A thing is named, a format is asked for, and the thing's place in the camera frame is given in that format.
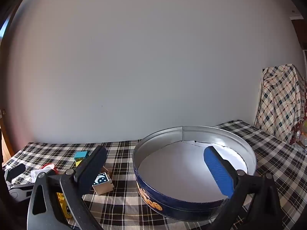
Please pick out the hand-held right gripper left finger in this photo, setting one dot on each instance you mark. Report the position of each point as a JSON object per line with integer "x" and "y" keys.
{"x": 92, "y": 170}

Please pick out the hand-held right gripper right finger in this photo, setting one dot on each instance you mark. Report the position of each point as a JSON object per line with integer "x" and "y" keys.
{"x": 219, "y": 172}

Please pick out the brown wooden box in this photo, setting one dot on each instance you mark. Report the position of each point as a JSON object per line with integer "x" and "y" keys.
{"x": 107, "y": 170}

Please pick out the yellow wooden cube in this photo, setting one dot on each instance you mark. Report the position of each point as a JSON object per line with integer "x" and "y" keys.
{"x": 78, "y": 163}

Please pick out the beige moon print block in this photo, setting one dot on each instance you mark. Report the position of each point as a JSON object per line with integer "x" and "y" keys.
{"x": 102, "y": 183}

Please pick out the blue toy block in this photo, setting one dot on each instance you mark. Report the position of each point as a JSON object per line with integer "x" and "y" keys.
{"x": 80, "y": 155}

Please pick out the translucent plastic box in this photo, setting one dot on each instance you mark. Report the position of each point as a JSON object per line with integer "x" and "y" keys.
{"x": 36, "y": 173}

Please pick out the round blue cookie tin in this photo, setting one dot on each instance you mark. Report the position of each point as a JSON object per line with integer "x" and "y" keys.
{"x": 191, "y": 207}

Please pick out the yellow chick toy brick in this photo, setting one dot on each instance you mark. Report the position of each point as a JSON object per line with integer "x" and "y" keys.
{"x": 62, "y": 203}

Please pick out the white paper tin liner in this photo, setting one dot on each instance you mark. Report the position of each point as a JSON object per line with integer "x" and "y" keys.
{"x": 179, "y": 170}

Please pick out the black and white plaid blanket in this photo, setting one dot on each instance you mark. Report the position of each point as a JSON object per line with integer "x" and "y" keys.
{"x": 120, "y": 208}

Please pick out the wooden door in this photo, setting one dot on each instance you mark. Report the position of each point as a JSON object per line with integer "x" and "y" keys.
{"x": 4, "y": 143}

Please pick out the clear plastic bag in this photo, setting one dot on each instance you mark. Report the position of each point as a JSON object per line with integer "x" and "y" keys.
{"x": 299, "y": 134}

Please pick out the draped beige plaid cloth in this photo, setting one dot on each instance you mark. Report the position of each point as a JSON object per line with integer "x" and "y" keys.
{"x": 280, "y": 95}

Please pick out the brown wooden wardrobe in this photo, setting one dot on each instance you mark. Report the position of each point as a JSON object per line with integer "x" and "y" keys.
{"x": 299, "y": 36}

